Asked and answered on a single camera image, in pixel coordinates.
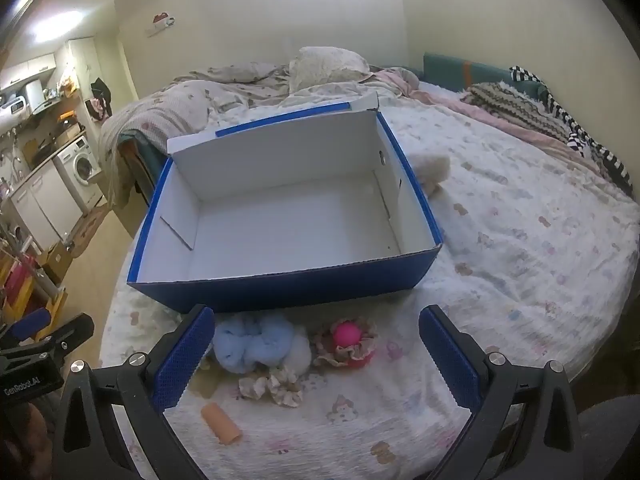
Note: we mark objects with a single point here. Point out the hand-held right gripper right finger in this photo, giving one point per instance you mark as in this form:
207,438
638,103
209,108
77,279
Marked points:
450,360

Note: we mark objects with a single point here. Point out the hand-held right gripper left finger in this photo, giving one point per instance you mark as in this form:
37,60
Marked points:
184,360

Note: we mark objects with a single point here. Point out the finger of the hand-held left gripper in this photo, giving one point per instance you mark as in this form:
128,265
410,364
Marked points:
70,332

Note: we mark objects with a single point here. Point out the light blue fluffy scrunchie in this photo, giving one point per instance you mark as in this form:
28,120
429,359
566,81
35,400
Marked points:
250,342

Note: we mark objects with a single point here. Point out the peach foam roller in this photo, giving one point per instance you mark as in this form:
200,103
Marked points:
222,425

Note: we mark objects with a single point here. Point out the cream frilly scrunchie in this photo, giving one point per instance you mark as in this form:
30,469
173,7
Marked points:
270,387

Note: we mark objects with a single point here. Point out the pink ball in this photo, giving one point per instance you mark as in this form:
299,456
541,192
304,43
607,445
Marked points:
346,336

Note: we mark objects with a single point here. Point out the white fluffy scrunchie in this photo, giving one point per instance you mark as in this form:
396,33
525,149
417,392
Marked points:
300,355

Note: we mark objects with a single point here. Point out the white cardboard box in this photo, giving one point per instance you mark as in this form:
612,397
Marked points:
300,220

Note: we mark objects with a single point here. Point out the yellow stand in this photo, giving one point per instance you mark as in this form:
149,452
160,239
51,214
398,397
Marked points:
30,290

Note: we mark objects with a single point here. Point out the white printed bedspread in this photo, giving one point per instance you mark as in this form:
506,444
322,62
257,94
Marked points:
500,270

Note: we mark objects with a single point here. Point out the white base cabinet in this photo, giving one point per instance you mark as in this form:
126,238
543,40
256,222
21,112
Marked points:
42,205

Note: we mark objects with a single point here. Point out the white washing machine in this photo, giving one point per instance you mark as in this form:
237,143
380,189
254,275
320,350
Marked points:
80,167

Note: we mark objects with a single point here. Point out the teal cloth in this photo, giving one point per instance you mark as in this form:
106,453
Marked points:
145,160

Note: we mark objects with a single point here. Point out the white plush toy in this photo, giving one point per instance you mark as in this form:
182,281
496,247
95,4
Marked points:
433,170

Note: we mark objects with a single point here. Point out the dark hanging clothes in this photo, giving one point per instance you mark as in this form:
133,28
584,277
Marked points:
100,95

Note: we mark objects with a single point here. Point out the waffle printed blanket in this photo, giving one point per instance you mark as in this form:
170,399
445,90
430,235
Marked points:
160,110

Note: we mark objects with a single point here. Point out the pink blanket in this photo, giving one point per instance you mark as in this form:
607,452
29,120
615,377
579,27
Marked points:
440,97

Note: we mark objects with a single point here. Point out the striped knit blanket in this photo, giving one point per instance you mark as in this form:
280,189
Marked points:
515,105

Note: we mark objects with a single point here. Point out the black and white striped cloth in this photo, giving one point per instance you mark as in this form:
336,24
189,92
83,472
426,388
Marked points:
575,125

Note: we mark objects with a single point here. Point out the beige crumpled duvet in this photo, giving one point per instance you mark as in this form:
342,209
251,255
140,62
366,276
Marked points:
235,80

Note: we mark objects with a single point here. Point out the green headboard cushion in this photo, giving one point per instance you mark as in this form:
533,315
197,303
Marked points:
450,67

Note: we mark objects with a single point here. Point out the cream pillow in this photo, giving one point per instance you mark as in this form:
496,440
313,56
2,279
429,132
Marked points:
325,65

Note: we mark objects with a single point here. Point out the white wall cabinet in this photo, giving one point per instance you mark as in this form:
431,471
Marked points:
30,67

